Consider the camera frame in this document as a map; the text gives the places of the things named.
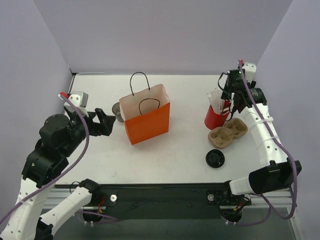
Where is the orange paper bag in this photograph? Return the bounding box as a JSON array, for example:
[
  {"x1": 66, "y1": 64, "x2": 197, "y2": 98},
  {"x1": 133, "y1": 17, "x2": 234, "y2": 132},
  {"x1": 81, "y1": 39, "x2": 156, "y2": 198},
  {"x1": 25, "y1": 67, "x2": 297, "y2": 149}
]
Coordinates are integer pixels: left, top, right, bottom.
[{"x1": 119, "y1": 80, "x2": 171, "y2": 145}]

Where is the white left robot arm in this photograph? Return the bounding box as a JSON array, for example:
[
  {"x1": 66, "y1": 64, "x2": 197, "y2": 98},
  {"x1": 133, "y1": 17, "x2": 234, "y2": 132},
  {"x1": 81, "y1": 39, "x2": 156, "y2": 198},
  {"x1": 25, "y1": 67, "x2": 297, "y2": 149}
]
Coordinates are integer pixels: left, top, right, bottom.
[{"x1": 0, "y1": 108, "x2": 116, "y2": 240}]

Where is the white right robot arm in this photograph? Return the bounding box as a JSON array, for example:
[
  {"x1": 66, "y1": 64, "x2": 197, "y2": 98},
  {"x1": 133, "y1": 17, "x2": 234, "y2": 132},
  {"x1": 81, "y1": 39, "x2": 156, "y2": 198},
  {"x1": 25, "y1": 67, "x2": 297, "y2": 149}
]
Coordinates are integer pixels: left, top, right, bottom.
[{"x1": 221, "y1": 69, "x2": 302, "y2": 204}]

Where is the brown cardboard cup carrier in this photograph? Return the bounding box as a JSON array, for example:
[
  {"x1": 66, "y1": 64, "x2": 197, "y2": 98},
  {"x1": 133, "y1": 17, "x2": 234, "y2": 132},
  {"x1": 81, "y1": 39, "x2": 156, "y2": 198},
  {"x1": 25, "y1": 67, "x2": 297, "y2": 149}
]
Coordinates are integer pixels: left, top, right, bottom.
[{"x1": 208, "y1": 118, "x2": 248, "y2": 149}]

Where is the black cup lid on table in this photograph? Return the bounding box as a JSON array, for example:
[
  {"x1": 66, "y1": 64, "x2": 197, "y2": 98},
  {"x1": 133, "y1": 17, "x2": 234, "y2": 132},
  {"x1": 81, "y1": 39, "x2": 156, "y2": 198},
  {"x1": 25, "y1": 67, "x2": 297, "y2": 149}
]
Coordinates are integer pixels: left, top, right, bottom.
[{"x1": 205, "y1": 149, "x2": 225, "y2": 169}]

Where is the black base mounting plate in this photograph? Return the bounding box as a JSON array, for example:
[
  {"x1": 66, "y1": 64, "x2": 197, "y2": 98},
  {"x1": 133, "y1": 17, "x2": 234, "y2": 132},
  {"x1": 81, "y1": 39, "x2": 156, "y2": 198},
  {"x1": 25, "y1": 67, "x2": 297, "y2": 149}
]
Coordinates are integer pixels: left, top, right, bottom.
[{"x1": 86, "y1": 183, "x2": 252, "y2": 221}]

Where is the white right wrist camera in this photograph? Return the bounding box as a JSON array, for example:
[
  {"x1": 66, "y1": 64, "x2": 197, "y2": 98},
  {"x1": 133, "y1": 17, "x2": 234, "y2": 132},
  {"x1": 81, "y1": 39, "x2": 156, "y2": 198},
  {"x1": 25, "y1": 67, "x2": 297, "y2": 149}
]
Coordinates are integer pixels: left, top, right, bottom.
[{"x1": 242, "y1": 62, "x2": 257, "y2": 83}]

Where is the aluminium frame rail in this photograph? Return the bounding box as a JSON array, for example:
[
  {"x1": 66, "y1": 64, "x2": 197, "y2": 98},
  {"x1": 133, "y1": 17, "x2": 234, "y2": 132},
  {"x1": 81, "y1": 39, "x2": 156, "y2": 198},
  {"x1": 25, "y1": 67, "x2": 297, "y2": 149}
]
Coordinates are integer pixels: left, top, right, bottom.
[{"x1": 42, "y1": 185, "x2": 292, "y2": 210}]

